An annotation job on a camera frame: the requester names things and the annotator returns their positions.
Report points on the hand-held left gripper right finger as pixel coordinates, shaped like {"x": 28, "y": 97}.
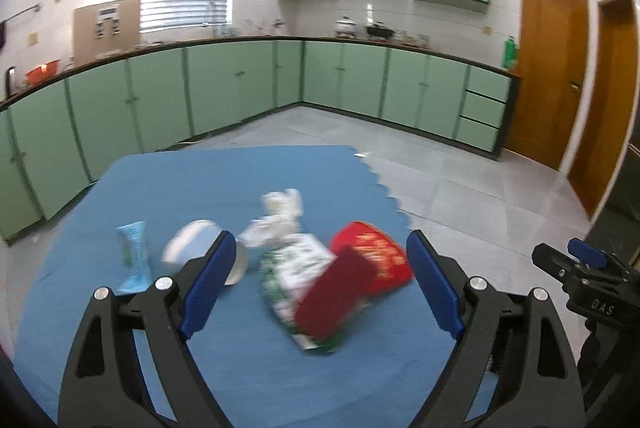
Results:
{"x": 435, "y": 283}

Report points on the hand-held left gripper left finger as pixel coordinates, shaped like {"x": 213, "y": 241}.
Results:
{"x": 210, "y": 283}

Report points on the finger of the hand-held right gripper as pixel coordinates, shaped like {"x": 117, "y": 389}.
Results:
{"x": 587, "y": 252}
{"x": 550, "y": 258}

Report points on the white paper cup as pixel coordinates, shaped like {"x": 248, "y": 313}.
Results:
{"x": 195, "y": 238}

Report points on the red pouch with gold print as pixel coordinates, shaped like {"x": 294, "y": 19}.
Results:
{"x": 375, "y": 253}

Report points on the teal snack packet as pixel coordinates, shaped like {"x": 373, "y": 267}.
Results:
{"x": 132, "y": 253}

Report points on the green and white packet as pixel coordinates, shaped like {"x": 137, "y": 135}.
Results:
{"x": 295, "y": 263}

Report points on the dark red envelope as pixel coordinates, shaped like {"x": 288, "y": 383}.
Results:
{"x": 335, "y": 303}

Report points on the black framed glass cabinet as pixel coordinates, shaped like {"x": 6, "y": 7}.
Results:
{"x": 625, "y": 208}

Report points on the blue scalloped table mat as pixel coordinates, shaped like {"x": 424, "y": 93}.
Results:
{"x": 175, "y": 188}

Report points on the green cabinet drawer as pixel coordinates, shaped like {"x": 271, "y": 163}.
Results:
{"x": 475, "y": 134}
{"x": 487, "y": 81}
{"x": 480, "y": 108}

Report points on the green base cabinets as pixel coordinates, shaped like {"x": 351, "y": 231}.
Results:
{"x": 225, "y": 83}

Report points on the green thermos bottle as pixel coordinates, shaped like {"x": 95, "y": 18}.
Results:
{"x": 511, "y": 53}

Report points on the black wok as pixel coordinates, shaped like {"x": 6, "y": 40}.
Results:
{"x": 379, "y": 30}

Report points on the brown cardboard board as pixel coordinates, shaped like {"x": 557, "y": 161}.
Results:
{"x": 107, "y": 38}

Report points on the steel kitchen faucet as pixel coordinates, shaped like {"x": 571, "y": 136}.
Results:
{"x": 212, "y": 16}

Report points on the red plastic basin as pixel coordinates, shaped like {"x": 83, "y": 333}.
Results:
{"x": 42, "y": 72}

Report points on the white cooking pot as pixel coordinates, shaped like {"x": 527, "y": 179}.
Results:
{"x": 345, "y": 26}

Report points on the steel electric kettle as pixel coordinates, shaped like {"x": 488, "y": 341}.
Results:
{"x": 9, "y": 81}

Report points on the wooden door in frame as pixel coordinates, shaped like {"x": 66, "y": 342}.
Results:
{"x": 607, "y": 108}

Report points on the yellowish wall plate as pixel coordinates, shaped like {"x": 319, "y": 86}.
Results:
{"x": 32, "y": 38}

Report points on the wall towel rail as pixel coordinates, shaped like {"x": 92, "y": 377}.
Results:
{"x": 20, "y": 13}

